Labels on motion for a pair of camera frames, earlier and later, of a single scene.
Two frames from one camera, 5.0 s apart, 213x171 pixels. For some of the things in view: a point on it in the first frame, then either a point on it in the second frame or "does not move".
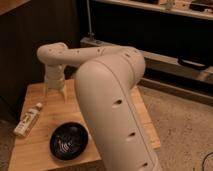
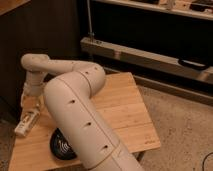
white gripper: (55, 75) -> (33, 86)
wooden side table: (32, 152) does not move
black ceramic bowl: (68, 141) does not move
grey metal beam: (155, 62) does not move
